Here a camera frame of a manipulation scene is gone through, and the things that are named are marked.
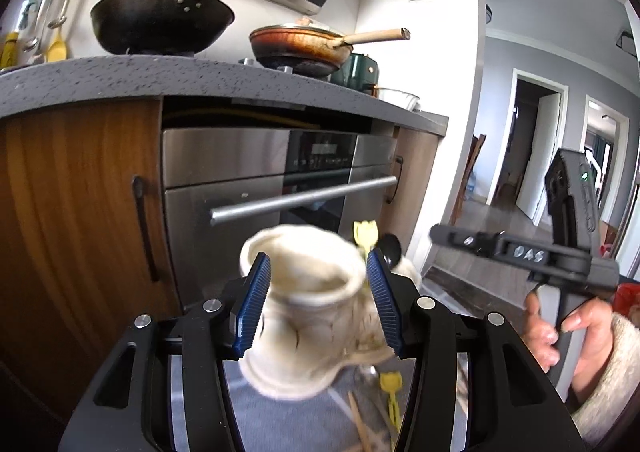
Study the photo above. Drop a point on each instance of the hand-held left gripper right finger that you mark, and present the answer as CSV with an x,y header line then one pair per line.
x,y
382,297

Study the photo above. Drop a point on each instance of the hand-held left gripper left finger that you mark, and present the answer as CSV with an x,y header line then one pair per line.
x,y
252,302

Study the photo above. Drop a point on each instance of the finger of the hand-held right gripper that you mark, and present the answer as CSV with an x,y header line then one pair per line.
x,y
460,239

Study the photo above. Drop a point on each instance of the black spoon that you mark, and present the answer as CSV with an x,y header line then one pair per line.
x,y
389,247

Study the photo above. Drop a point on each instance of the cream ceramic mug with lines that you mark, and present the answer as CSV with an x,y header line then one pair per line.
x,y
300,327

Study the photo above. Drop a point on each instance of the metal spoon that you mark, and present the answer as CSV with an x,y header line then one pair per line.
x,y
367,373

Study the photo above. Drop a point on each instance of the person's right forearm cream sleeve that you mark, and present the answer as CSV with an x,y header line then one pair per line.
x,y
615,382

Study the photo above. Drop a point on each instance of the person's right hand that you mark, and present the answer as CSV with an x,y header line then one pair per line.
x,y
590,347

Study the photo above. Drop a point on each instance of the water bottle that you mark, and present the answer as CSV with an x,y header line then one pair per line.
x,y
472,187

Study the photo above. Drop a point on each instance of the light wooden cabinet door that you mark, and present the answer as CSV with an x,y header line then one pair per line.
x,y
417,192

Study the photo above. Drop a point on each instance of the white room door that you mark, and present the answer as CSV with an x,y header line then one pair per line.
x,y
537,157

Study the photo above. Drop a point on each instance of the red object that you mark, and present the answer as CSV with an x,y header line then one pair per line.
x,y
627,297

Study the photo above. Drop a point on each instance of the stainless steel oven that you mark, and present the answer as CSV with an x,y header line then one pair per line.
x,y
225,172

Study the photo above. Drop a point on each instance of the grey patterned mat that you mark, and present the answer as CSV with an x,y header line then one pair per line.
x,y
300,427

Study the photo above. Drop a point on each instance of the steel bowl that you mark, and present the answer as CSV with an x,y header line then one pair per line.
x,y
400,99

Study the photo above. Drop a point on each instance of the green air fryer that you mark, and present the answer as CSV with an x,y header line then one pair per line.
x,y
357,72

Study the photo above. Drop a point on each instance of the dark wooden cabinet door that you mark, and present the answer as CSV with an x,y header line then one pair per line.
x,y
75,212

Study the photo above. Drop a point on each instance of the gas stove burner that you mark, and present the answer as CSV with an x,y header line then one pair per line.
x,y
300,69

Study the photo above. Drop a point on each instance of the grey speckled kitchen counter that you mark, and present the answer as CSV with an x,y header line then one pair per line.
x,y
125,79

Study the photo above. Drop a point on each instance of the yellow spatula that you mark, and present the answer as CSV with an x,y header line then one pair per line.
x,y
56,49

